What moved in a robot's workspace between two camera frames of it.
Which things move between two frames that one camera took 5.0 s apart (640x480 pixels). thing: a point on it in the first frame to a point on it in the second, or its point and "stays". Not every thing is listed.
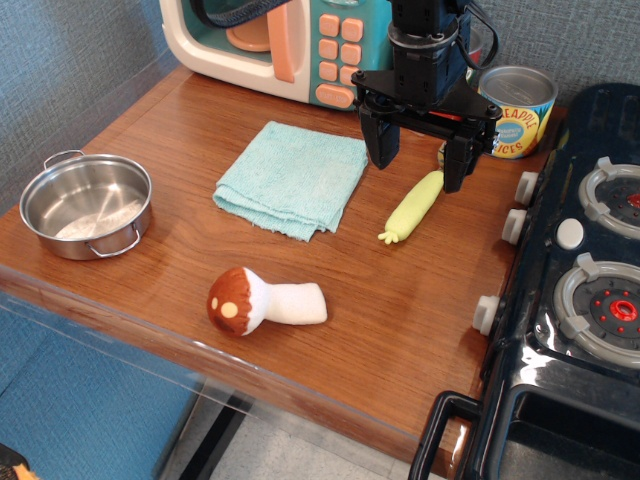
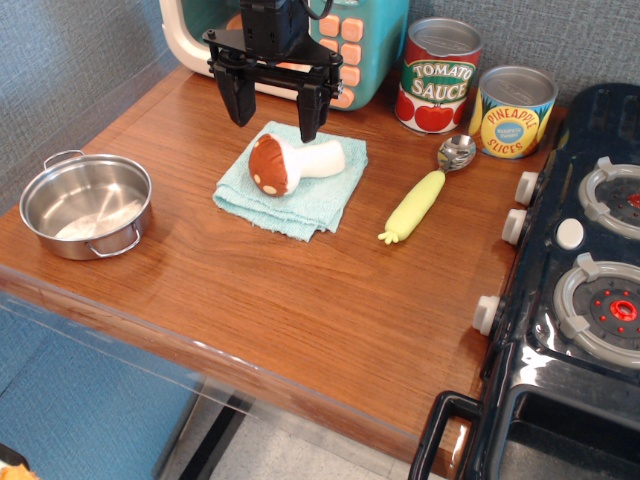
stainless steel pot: x=98 y=204 stays
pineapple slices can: x=526 y=96 stays
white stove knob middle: x=514 y=225 stays
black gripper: x=430 y=87 to x=276 y=45
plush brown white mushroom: x=240 y=301 to x=277 y=167
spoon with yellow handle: x=413 y=201 stays
